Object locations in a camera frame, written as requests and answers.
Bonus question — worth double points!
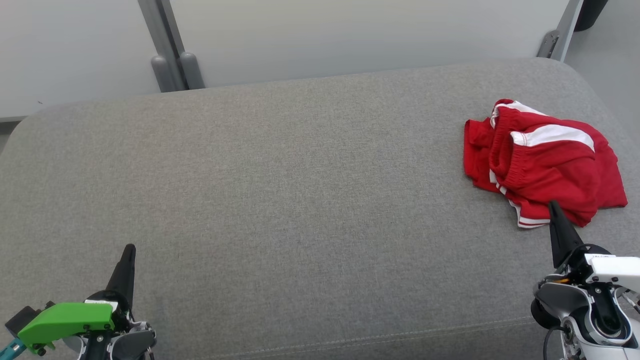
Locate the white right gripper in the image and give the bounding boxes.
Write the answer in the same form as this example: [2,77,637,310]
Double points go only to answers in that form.
[548,200,640,296]

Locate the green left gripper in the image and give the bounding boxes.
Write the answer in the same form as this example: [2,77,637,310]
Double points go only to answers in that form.
[17,243,137,353]

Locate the red shorts with white stripe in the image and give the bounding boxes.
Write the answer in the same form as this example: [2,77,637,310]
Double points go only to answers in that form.
[489,102,621,226]

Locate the red Bulls 23 jersey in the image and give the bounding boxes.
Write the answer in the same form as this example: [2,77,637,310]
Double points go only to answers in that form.
[463,98,629,229]

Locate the grey fabric sofa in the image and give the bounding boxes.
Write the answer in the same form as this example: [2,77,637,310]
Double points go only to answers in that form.
[0,56,640,360]

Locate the black cylindrical object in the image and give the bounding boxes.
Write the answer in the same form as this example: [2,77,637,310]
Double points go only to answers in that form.
[573,0,610,32]

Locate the left camera cable teal plug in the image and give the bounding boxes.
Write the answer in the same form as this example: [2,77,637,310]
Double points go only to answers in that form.
[0,336,25,360]

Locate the grey post with two cylinders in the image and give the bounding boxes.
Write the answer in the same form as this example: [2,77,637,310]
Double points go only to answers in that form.
[137,0,206,94]

